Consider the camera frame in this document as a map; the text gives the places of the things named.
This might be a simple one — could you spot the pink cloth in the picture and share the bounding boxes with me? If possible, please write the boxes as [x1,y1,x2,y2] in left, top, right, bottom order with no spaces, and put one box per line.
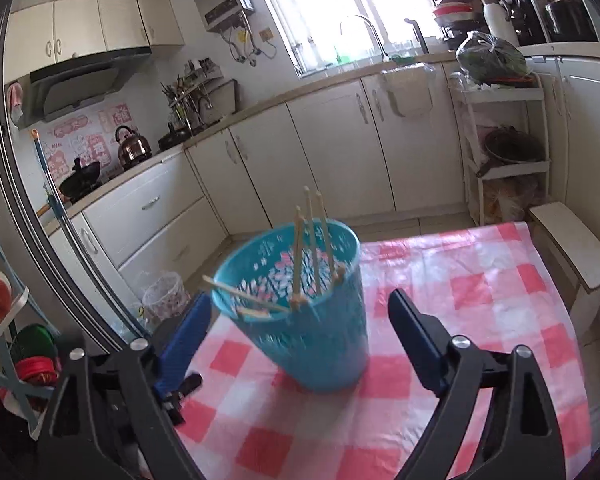
[6,82,26,123]

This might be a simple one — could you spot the stack of dishes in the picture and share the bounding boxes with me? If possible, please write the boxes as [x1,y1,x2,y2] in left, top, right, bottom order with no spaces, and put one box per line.
[410,0,486,43]

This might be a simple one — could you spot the chrome gooseneck faucet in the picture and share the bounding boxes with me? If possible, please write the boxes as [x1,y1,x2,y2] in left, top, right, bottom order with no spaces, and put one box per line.
[340,14,388,61]

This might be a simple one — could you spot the cream wall cabinets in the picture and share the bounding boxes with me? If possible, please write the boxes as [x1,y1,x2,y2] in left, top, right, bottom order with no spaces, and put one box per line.
[2,0,186,83]

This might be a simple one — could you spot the white storage rack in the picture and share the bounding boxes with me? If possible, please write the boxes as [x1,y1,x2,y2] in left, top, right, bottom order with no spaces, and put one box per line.
[0,200,63,441]

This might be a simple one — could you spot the white wooden stool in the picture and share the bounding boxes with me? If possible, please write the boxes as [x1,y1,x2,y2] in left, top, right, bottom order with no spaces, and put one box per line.
[527,202,600,341]

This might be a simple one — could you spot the cream sink base cabinet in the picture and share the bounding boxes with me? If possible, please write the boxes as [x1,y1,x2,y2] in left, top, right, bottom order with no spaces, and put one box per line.
[182,60,468,241]

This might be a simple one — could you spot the black frying pan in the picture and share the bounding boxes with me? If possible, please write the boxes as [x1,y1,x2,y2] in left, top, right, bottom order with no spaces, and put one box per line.
[475,127,545,178]

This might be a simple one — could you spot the cream stove base cabinet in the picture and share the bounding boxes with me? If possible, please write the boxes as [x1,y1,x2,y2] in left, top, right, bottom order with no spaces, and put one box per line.
[45,150,231,306]

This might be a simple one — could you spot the green round container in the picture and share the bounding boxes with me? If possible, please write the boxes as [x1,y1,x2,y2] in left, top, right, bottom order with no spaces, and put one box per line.
[12,324,61,361]

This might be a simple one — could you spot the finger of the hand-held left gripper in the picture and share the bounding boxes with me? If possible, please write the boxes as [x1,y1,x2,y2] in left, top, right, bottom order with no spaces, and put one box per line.
[162,372,203,426]

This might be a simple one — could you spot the black lidded pot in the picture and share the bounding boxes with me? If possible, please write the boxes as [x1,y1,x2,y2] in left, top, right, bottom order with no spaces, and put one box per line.
[157,127,193,152]

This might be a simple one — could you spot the white rolling storage cart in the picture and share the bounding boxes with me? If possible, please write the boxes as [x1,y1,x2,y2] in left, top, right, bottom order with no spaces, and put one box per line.
[450,71,551,226]

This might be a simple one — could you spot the pink printed wall sticker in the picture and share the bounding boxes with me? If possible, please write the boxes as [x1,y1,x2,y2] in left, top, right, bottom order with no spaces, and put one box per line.
[42,102,133,181]

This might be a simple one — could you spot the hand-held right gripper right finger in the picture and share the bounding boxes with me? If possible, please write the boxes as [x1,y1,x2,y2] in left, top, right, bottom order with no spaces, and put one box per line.
[387,287,567,480]

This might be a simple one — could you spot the steel stock pot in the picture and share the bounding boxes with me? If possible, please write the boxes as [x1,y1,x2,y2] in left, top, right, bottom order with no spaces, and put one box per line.
[545,0,593,43]

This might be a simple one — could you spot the white thermos bottle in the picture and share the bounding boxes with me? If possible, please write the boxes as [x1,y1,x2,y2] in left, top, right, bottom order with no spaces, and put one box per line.
[481,0,521,48]

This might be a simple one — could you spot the kitchen window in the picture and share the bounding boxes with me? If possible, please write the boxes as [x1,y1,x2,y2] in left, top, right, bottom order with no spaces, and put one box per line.
[245,0,446,78]

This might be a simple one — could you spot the green plastic bag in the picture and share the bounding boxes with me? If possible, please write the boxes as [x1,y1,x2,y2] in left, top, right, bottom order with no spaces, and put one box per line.
[455,31,531,85]

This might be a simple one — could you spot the steel kettle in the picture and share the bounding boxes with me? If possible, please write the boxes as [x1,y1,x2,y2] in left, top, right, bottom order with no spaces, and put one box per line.
[115,125,153,171]

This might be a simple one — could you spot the black angular faucet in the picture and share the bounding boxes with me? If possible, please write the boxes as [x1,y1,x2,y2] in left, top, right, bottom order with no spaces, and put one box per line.
[404,17,430,55]

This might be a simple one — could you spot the black wok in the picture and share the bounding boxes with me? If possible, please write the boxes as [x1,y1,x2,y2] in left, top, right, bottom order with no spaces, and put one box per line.
[58,157,102,198]

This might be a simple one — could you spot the group of wooden chopsticks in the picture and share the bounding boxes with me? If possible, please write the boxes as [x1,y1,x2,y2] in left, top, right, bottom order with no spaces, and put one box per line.
[201,185,347,320]

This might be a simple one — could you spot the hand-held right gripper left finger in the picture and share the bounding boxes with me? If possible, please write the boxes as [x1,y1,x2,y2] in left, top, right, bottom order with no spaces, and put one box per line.
[32,290,213,480]

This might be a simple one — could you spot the clear bin with floral bag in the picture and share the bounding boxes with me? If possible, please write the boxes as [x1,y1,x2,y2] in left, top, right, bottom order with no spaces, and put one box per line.
[140,271,191,321]

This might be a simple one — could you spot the white hanging bin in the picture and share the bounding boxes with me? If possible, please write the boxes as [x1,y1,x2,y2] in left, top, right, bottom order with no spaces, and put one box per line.
[378,62,436,118]

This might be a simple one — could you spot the red round container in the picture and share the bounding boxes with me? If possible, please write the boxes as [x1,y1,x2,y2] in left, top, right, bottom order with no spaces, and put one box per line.
[17,356,62,386]

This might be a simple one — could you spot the wall utensil rack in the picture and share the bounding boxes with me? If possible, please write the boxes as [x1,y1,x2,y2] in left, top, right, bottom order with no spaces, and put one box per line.
[162,57,226,131]

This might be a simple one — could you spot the red white checked tablecloth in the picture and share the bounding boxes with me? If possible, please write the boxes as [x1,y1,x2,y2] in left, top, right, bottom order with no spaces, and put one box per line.
[172,222,593,480]

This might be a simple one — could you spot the range hood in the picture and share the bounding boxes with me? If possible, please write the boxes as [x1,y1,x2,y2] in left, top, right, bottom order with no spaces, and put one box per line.
[15,46,153,128]

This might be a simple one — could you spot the teal perforated plastic basket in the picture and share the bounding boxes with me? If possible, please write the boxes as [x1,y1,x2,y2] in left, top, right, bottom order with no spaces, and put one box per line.
[211,219,371,393]

